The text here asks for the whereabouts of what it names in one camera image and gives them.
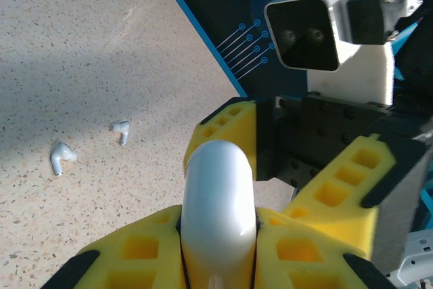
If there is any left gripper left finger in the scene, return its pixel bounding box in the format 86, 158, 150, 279
39, 204, 185, 289

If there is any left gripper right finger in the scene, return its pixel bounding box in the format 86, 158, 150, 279
253, 206, 398, 289

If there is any white earbud charging case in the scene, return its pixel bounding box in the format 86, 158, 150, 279
179, 139, 258, 289

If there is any white wireless earbud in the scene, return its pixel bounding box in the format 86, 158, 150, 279
50, 142, 78, 177
110, 120, 131, 147

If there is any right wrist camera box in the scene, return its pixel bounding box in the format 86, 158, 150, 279
263, 0, 426, 106

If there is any aluminium side rail blue strip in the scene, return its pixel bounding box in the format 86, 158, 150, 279
152, 0, 250, 97

